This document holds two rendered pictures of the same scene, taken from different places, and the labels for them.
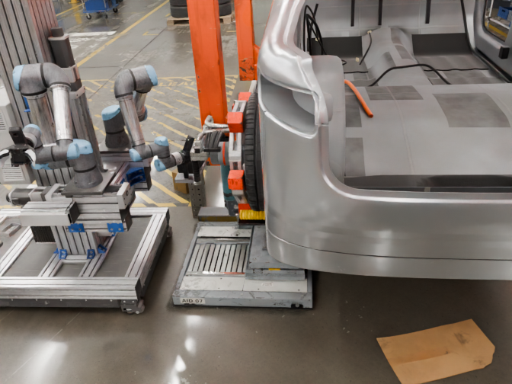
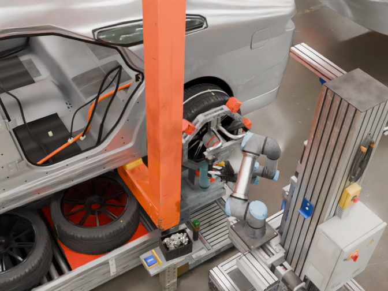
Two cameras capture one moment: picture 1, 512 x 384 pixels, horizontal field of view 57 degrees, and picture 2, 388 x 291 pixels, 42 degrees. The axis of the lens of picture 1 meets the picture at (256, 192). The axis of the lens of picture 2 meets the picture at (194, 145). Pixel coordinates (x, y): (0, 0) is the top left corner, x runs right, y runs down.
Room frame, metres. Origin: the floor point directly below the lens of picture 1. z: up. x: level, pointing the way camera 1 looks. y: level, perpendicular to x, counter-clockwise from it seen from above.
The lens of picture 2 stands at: (4.39, 2.03, 3.46)
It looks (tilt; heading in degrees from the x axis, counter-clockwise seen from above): 44 degrees down; 228
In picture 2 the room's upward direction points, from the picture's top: 3 degrees clockwise
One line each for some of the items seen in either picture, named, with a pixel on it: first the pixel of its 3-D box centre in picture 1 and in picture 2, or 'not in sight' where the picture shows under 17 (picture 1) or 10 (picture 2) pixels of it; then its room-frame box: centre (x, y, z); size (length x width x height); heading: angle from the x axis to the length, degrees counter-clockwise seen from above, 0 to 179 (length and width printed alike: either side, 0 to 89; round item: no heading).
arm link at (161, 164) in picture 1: (164, 162); (251, 178); (2.45, 0.51, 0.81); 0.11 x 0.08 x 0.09; 128
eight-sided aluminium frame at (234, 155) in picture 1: (242, 152); (211, 139); (2.44, 0.06, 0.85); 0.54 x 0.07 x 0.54; 173
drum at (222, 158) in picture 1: (229, 152); (216, 145); (2.45, 0.13, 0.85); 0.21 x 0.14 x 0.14; 83
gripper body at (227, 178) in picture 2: (188, 155); (228, 175); (2.55, 0.39, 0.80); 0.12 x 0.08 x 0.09; 128
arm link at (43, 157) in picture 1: (40, 155); not in sight; (1.99, 0.97, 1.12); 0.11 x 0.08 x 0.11; 99
